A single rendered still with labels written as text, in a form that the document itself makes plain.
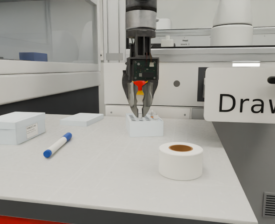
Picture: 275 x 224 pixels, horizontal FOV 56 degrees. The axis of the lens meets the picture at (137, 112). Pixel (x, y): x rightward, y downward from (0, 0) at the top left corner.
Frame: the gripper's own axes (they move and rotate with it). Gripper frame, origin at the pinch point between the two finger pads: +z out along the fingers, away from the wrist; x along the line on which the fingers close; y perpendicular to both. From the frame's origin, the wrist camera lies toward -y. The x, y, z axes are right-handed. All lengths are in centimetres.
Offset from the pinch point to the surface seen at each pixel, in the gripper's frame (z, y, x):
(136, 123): 1.9, 5.9, -1.6
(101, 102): 45, -362, -17
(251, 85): -7.9, 19.0, 19.6
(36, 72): -10, -47, -37
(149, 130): 3.7, 5.9, 1.7
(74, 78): -6, -82, -26
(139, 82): -6.7, -14.5, 1.7
